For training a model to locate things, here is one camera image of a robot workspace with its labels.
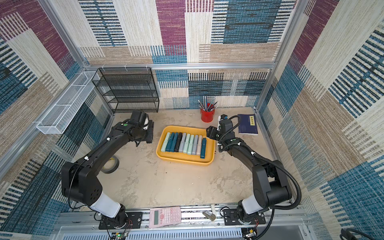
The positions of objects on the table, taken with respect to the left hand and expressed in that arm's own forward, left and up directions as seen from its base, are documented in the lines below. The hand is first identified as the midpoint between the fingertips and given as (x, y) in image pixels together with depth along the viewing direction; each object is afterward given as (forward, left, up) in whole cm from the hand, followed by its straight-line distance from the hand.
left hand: (151, 135), depth 87 cm
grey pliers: (0, -25, -12) cm, 28 cm away
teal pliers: (-1, -30, -12) cm, 33 cm away
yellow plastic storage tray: (-9, -18, -13) cm, 24 cm away
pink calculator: (-38, -9, -15) cm, 42 cm away
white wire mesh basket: (-4, +40, +18) cm, 44 cm away
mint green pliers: (-1, -22, -12) cm, 25 cm away
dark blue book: (+17, -63, -13) cm, 67 cm away
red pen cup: (+24, -34, -11) cm, 44 cm away
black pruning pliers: (+2, -14, -11) cm, 18 cm away
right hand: (+3, -36, -2) cm, 36 cm away
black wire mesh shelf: (+39, +22, +4) cm, 45 cm away
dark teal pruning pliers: (+3, -11, -12) cm, 17 cm away
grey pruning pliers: (+2, -17, -12) cm, 21 cm away
